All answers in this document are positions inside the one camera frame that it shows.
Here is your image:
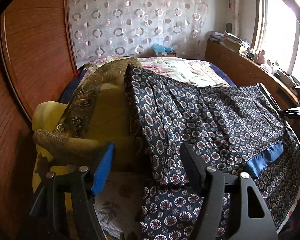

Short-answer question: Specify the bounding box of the navy blue blanket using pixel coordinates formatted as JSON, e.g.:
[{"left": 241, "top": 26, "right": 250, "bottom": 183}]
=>
[{"left": 210, "top": 63, "right": 236, "bottom": 87}]

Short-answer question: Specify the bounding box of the window with wooden frame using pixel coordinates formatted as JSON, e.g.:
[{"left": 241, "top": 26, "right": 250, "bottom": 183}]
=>
[{"left": 255, "top": 0, "right": 300, "bottom": 84}]

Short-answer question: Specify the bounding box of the orange-print bed sheet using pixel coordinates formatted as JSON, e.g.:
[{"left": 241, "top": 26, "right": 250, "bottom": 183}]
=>
[{"left": 94, "top": 171, "right": 143, "bottom": 239}]

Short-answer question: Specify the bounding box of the long wooden cabinet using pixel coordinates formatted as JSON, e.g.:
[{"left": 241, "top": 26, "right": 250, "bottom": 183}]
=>
[{"left": 205, "top": 40, "right": 299, "bottom": 109}]

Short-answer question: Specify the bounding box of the stack of books and papers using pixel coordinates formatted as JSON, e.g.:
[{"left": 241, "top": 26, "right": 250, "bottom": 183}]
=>
[{"left": 210, "top": 31, "right": 249, "bottom": 53}]

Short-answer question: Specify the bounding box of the pink figurine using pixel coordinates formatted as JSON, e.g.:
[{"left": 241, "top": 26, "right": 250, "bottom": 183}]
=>
[{"left": 256, "top": 50, "right": 266, "bottom": 65}]

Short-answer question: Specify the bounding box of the navy patterned silk garment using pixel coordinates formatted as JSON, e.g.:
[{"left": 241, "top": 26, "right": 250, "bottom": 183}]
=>
[{"left": 124, "top": 66, "right": 300, "bottom": 239}]

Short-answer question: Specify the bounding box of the white circle-patterned curtain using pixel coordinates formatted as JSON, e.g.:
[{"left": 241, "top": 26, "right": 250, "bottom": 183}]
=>
[{"left": 69, "top": 0, "right": 227, "bottom": 66}]

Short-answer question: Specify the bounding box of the yellow pillow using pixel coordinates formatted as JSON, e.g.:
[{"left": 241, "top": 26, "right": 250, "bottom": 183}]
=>
[{"left": 32, "top": 101, "right": 75, "bottom": 191}]

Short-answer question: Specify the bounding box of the blue tissue box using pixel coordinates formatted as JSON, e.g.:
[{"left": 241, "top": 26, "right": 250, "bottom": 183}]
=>
[{"left": 152, "top": 43, "right": 176, "bottom": 57}]

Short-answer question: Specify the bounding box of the gold patterned pillow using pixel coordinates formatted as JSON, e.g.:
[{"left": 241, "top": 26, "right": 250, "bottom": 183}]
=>
[{"left": 33, "top": 57, "right": 143, "bottom": 165}]

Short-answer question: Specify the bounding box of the floral quilt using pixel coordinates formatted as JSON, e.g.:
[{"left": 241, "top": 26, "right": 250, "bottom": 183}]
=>
[{"left": 86, "top": 56, "right": 231, "bottom": 87}]

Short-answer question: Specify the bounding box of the wooden headboard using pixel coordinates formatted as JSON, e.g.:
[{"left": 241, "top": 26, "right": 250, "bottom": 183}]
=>
[{"left": 0, "top": 0, "right": 76, "bottom": 239}]

